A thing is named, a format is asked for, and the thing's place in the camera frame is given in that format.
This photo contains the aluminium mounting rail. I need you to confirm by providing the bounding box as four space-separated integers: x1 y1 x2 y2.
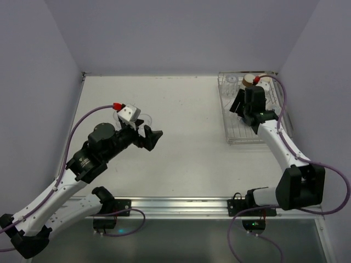
82 196 326 220

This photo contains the wire dish rack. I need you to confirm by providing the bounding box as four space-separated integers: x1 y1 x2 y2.
217 71 284 145

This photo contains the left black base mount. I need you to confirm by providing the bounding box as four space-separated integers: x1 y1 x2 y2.
92 186 132 233

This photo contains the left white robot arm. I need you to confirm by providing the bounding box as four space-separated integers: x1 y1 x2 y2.
1 123 163 259

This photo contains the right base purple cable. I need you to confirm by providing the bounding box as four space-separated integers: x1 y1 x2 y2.
227 205 283 263

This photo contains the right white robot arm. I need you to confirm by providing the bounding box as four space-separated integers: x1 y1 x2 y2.
230 85 325 210

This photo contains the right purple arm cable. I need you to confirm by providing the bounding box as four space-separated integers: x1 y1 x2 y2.
252 74 351 216

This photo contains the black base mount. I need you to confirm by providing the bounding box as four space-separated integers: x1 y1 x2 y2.
92 186 132 233
227 190 277 234

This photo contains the brown banded cup left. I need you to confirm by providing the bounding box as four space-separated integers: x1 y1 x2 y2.
239 73 256 90

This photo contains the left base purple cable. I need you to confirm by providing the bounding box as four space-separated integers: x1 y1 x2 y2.
94 208 145 237

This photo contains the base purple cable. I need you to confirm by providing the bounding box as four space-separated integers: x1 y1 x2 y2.
94 208 145 237
227 205 283 263

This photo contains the clear faceted glass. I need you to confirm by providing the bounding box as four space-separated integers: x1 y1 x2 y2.
138 113 152 127

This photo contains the clear glass rack back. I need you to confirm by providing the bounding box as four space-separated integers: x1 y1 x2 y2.
221 74 237 96

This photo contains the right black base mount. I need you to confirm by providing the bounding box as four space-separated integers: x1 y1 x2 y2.
227 190 277 234

